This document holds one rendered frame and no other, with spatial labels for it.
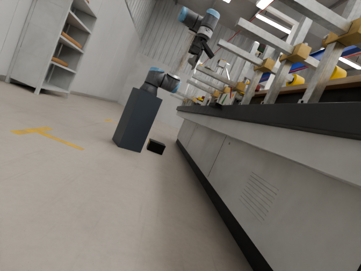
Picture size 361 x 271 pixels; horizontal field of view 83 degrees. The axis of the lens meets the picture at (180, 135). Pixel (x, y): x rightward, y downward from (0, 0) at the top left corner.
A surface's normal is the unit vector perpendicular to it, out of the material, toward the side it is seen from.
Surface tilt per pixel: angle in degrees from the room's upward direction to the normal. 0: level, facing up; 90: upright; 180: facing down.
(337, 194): 90
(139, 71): 90
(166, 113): 90
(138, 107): 90
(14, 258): 0
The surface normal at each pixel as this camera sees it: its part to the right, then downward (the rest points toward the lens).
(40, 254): 0.40, -0.91
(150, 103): 0.51, 0.29
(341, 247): -0.91, -0.38
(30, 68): 0.07, 0.11
